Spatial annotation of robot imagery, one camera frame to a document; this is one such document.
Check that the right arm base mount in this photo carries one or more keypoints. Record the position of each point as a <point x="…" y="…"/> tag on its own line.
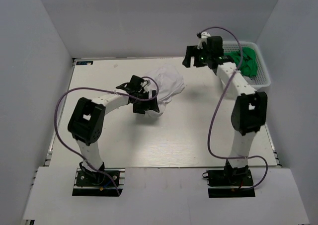
<point x="219" y="186"/>

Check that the blue table label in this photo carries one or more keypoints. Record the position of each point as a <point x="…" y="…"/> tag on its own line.
<point x="84" y="63"/>

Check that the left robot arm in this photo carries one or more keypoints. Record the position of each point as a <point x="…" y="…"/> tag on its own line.
<point x="87" y="119"/>

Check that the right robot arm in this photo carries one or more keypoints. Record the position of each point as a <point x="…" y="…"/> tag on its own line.
<point x="249" y="112"/>

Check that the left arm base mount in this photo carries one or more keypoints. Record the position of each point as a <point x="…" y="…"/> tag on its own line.
<point x="87" y="186"/>

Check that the green t shirt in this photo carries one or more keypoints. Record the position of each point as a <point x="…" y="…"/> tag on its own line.
<point x="249" y="65"/>

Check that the white plastic basket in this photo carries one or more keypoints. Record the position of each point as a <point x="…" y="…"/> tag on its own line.
<point x="262" y="79"/>

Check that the grey t shirt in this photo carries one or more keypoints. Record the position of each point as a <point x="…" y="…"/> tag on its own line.
<point x="249" y="80"/>

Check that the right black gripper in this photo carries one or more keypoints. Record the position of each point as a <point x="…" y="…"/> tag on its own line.
<point x="191" y="52"/>

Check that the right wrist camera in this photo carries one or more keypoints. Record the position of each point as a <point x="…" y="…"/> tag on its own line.
<point x="202" y="38"/>

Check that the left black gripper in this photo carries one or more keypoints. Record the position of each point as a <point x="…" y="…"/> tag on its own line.
<point x="151" y="105"/>

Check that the white t shirt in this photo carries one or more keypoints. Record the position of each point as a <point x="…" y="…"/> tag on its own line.
<point x="170" y="83"/>

